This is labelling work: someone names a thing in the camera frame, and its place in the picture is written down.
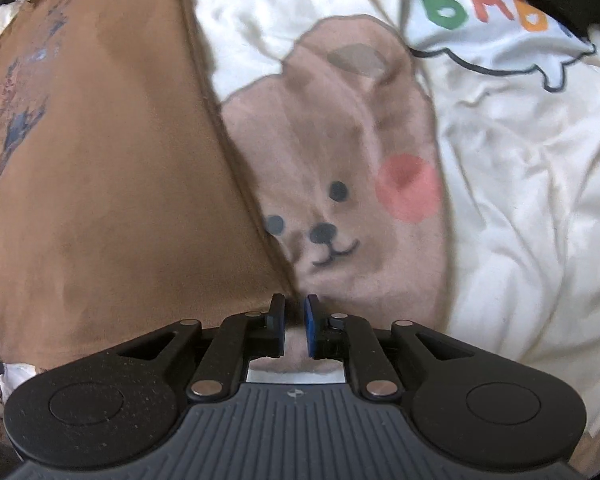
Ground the bear print bedsheet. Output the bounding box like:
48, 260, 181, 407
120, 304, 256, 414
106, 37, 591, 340
0, 0, 600, 443

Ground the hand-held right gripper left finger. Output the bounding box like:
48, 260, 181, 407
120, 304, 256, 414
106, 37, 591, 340
117, 293, 287, 402

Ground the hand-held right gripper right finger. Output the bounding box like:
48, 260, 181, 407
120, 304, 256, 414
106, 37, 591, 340
304, 294, 474, 402

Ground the brown printed t-shirt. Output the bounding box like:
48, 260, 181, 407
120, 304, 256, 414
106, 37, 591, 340
0, 0, 302, 377

